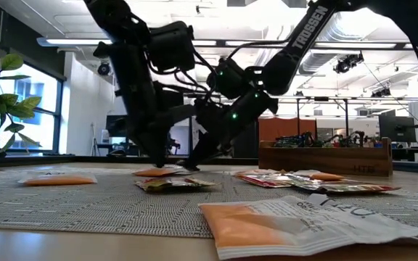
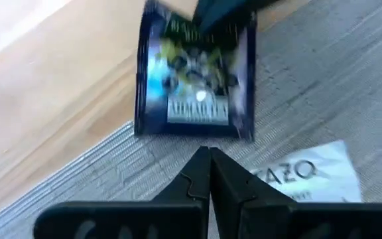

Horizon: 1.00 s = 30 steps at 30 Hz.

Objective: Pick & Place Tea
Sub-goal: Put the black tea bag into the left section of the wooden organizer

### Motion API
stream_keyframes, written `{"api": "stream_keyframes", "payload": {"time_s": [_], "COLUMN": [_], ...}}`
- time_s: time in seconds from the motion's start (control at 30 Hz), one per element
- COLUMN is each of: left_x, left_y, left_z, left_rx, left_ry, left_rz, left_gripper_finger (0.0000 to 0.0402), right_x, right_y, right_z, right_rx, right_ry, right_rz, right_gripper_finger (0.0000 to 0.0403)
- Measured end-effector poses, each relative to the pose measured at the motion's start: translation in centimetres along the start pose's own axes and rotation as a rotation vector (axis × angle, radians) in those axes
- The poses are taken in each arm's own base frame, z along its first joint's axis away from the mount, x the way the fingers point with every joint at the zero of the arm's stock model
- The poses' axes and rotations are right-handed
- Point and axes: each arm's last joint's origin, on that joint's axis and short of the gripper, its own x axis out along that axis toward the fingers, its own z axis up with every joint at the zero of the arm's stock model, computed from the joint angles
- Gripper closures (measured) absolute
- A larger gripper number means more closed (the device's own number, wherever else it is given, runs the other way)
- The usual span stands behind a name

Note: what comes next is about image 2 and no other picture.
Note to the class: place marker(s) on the grey woven placemat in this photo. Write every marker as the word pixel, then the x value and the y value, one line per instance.
pixel 310 83

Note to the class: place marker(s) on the Tazo orange tea packet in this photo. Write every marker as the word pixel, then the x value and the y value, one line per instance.
pixel 327 172

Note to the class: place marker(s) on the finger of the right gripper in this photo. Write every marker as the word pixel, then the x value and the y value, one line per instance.
pixel 224 11

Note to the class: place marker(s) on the blackcurrant tea packet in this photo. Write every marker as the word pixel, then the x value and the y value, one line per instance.
pixel 194 83

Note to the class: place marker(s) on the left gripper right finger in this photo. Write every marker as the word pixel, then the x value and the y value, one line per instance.
pixel 277 222

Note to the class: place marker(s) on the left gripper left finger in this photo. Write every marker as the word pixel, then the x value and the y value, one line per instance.
pixel 128 222

